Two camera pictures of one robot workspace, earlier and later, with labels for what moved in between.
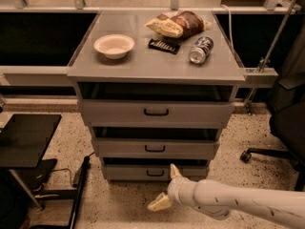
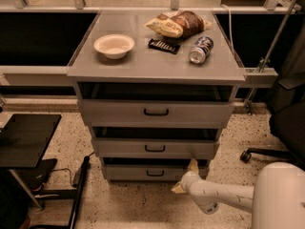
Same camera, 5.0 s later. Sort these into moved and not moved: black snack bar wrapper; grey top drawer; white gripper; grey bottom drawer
Moved: white gripper
Not moved: grey top drawer; grey bottom drawer; black snack bar wrapper
